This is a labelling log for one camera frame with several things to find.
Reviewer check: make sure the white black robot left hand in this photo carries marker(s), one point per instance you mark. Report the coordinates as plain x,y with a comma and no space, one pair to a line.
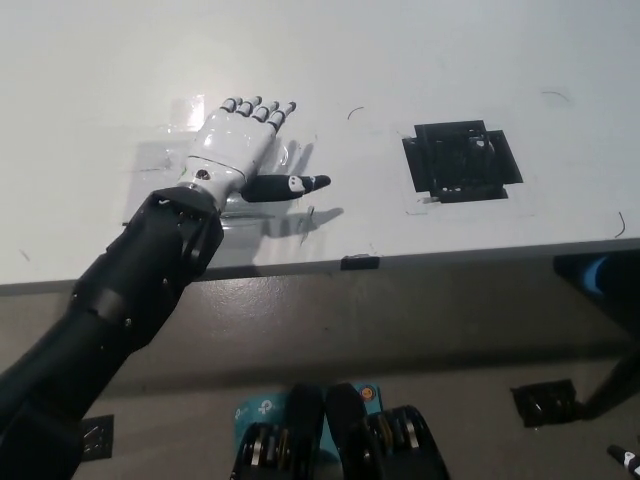
227,145

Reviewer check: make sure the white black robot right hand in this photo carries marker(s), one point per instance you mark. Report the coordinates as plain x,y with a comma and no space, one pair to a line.
627,457

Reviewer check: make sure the wide clear tape strip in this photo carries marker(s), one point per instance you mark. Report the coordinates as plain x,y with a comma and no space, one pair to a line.
187,112

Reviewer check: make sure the small clear tape strip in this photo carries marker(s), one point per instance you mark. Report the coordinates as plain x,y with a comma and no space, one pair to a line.
307,225

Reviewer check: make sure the black and blue object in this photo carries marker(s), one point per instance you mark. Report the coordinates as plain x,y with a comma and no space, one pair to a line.
610,282

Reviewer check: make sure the short black tape piece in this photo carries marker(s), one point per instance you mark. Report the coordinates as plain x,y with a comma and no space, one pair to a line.
360,262

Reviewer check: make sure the black tape square marker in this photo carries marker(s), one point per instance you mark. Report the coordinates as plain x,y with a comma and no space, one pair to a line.
462,162

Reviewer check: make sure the teal router box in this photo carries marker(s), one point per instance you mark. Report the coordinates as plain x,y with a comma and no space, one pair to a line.
257,407

